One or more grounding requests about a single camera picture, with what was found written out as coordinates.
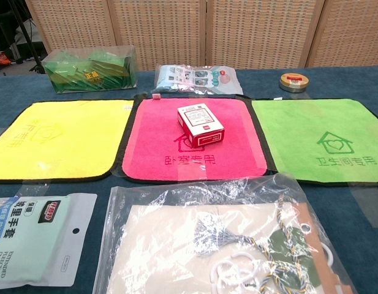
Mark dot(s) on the red and white box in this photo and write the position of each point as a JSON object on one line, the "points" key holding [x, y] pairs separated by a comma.
{"points": [[198, 122]]}

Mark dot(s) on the pink cloth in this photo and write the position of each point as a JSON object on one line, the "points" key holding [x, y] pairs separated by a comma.
{"points": [[152, 137]]}

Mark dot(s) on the clear bag of items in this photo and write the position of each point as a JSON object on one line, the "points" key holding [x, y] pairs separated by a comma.
{"points": [[198, 78]]}

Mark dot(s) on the green cloth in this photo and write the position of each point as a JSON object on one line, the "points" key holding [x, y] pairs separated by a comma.
{"points": [[299, 128]]}

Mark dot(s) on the yellow cloth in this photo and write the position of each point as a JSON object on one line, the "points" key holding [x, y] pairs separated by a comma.
{"points": [[63, 137]]}

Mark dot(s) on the clear bag of green packets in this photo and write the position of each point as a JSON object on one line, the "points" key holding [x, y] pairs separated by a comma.
{"points": [[87, 72]]}

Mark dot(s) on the packaged beige curtain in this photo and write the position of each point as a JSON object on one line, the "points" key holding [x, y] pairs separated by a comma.
{"points": [[182, 242]]}

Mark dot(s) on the woven folding screen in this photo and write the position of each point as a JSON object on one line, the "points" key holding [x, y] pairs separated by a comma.
{"points": [[176, 30]]}

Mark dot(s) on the round metal tin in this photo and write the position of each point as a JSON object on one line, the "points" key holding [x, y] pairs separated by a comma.
{"points": [[294, 82]]}

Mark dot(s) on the packaged green fleece gloves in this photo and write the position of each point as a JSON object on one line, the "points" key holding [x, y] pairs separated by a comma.
{"points": [[32, 242]]}

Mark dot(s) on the black tripod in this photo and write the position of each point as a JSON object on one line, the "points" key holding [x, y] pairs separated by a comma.
{"points": [[23, 24]]}

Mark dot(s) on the orange bag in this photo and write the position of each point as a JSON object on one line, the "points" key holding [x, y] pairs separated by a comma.
{"points": [[2, 59]]}

